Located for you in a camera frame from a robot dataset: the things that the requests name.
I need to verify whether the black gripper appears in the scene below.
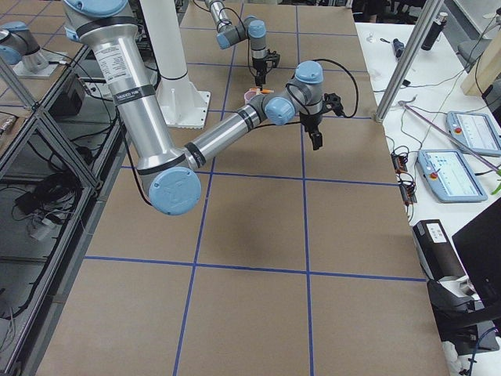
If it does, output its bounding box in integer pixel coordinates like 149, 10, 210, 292
252, 57, 269, 87
300, 115, 323, 150

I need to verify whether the orange highlighter pen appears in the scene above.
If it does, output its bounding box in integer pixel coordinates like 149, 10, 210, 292
249, 88, 274, 94

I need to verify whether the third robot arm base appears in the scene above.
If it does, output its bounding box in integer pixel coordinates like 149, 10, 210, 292
1, 21, 67, 78

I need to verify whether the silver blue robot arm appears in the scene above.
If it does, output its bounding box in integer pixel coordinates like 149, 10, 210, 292
64, 1, 324, 215
204, 1, 280, 89

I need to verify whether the pink mesh pen holder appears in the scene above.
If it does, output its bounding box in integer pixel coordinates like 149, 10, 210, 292
243, 90, 261, 104

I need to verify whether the small circuit board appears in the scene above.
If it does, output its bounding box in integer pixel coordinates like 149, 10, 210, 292
391, 154, 408, 174

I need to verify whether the folded navy umbrella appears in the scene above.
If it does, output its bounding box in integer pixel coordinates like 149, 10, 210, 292
391, 38, 405, 60

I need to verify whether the near blue teach pendant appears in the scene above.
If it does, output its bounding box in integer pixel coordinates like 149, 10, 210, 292
417, 150, 488, 203

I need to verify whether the blue teach pendant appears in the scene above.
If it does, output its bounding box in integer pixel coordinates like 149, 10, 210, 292
417, 150, 488, 203
446, 111, 500, 157

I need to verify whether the far blue teach pendant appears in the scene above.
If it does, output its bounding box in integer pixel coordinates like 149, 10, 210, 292
446, 111, 500, 157

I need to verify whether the black cardboard box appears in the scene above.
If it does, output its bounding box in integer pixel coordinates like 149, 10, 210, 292
412, 219, 466, 282

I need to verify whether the black water bottle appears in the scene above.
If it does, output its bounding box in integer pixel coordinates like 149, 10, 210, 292
421, 12, 449, 51

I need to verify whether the black monitor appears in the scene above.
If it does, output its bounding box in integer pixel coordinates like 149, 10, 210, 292
452, 199, 500, 305

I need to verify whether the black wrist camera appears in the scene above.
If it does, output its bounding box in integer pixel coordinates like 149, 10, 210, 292
323, 93, 346, 118
266, 51, 280, 68

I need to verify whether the aluminium frame post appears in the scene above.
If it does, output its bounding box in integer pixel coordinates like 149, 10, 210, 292
374, 0, 444, 123

